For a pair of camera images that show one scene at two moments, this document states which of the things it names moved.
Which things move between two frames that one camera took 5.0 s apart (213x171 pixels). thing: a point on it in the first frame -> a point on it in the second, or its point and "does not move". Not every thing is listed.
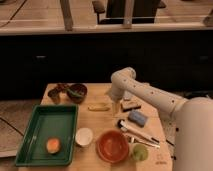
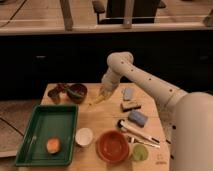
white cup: x=84 y=136 does not move
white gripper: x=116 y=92 -> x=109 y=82
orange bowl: x=112 y=146 does not move
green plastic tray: x=47 y=121 does not move
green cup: x=140 y=152 does not move
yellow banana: x=99 y=107 -> x=97 y=100
